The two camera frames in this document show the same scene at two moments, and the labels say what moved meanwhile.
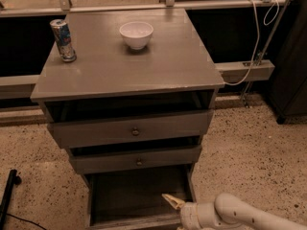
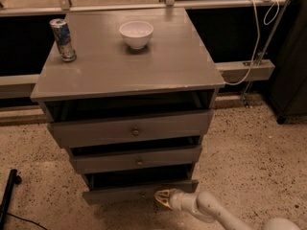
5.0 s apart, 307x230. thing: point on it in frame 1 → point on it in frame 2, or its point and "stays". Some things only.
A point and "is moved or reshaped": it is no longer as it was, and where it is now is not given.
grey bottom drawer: x=132 y=198 is moved or reshaped
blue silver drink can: x=63 y=40 stays
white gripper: x=189 y=214 → x=175 y=199
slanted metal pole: x=245 y=100 stays
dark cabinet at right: x=287 y=86 stays
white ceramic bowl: x=136 y=34 stays
